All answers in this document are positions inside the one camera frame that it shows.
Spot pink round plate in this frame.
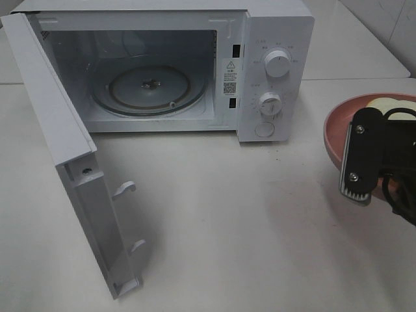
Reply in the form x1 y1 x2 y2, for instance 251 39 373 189
324 94 415 202

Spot white round knob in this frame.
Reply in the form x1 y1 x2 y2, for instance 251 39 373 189
264 47 291 78
258 92 282 116

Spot round white door button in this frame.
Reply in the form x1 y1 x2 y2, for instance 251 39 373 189
255 122 275 138

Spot white microwave oven body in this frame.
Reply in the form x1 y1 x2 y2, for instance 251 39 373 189
8 1 315 142

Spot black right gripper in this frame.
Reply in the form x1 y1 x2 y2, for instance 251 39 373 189
378 117 415 181

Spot white warning label sticker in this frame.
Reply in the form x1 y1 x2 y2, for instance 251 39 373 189
221 58 240 96

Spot white bread sandwich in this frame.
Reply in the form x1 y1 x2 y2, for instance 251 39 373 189
364 97 416 192

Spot white microwave door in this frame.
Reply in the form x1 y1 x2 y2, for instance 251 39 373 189
1 13 140 299

